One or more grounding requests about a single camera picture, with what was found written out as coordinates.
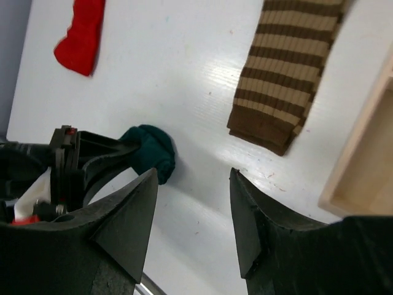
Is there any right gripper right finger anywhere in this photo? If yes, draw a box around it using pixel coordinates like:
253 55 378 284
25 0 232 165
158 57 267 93
230 169 392 294

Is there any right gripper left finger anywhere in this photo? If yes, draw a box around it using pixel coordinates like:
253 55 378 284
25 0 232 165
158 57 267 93
1 169 158 294

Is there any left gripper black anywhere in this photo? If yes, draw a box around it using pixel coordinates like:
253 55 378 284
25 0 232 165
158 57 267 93
1 125 141 226

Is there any dark green reindeer sock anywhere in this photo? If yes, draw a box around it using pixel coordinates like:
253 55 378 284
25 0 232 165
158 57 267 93
119 125 176 185

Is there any brown striped sock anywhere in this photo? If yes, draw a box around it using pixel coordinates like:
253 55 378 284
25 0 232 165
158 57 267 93
227 1 349 156

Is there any wooden compartment tray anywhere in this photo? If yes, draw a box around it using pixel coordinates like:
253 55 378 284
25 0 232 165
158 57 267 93
319 57 392 218

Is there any red sock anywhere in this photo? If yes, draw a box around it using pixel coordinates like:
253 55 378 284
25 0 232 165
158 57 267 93
53 0 106 77

